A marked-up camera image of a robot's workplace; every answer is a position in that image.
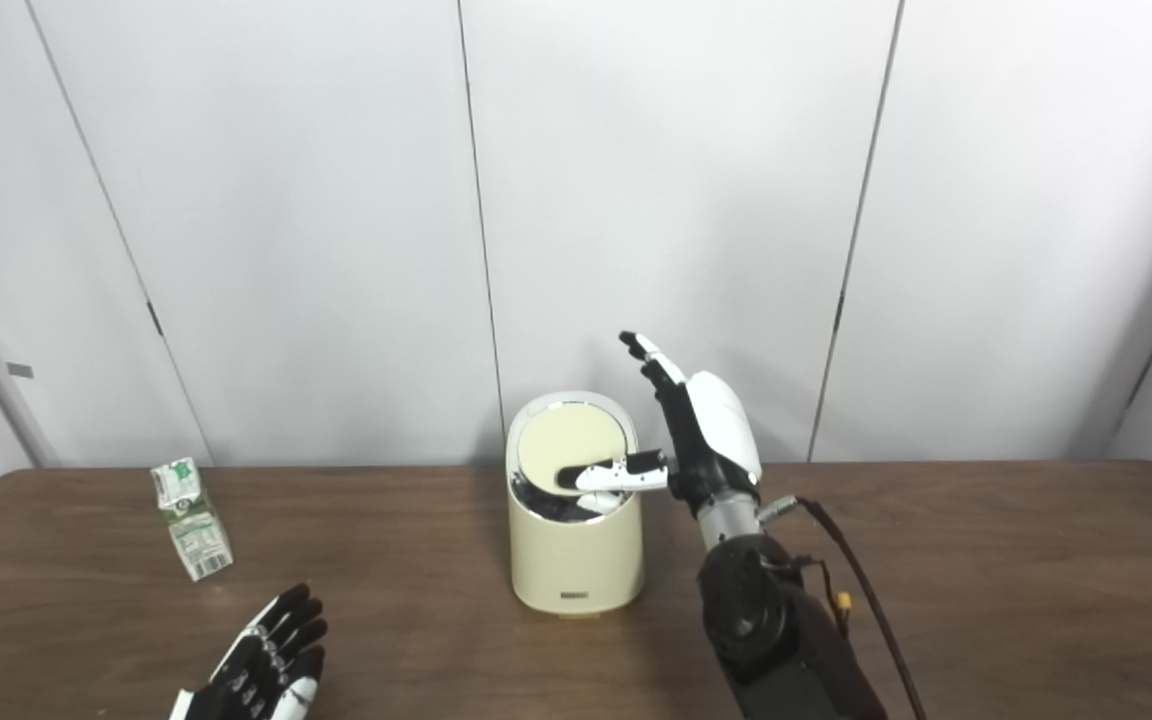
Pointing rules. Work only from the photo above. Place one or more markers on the green white milk carton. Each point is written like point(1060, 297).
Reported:
point(194, 530)

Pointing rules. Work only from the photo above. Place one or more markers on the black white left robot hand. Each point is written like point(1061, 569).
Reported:
point(266, 660)

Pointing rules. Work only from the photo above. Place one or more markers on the cream-colored round bin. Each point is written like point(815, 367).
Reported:
point(576, 560)

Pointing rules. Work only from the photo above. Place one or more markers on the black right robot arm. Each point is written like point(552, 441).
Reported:
point(776, 640)

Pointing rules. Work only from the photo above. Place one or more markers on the cream round bin lid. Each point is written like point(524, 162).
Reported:
point(561, 440)

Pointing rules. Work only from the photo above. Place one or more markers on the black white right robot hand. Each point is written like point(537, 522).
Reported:
point(721, 430)

